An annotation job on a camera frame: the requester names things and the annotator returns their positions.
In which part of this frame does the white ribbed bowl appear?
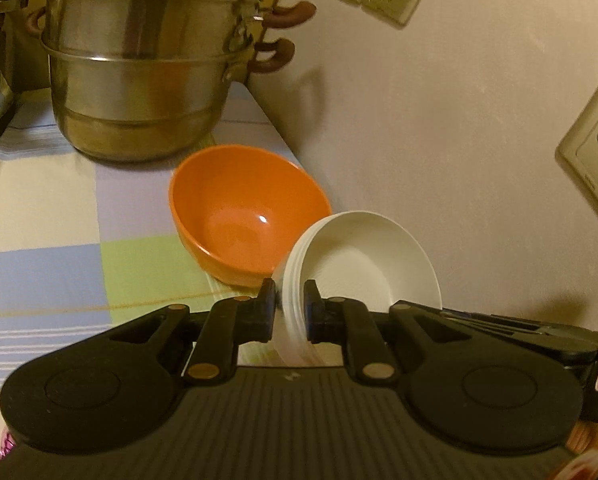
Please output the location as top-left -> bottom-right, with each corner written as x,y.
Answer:
272,210 -> 442,367

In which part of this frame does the right hand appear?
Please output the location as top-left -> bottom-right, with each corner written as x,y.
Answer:
552,422 -> 598,480

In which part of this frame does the orange plastic bowl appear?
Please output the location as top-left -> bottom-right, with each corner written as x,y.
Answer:
169,144 -> 331,288

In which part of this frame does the checkered tablecloth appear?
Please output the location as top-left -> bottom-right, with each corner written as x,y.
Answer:
0,80 -> 331,466

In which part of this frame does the stainless steel steamer pot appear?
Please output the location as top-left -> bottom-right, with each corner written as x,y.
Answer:
26,0 -> 316,162

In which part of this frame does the single wall socket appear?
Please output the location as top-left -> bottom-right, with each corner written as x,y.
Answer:
554,77 -> 598,229

